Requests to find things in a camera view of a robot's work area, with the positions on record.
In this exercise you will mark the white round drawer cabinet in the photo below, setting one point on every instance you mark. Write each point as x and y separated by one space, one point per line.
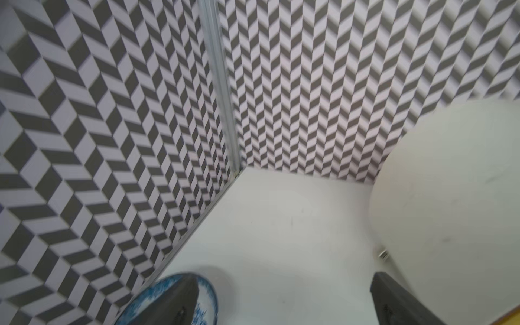
445 205

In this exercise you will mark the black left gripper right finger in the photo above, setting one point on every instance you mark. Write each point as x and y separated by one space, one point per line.
395 305

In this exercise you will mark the blue patterned bowl far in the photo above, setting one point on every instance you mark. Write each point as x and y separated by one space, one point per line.
206 311

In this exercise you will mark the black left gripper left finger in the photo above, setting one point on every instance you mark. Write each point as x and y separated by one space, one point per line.
170 301

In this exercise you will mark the yellow drawer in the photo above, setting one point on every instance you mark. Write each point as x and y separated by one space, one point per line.
512 318

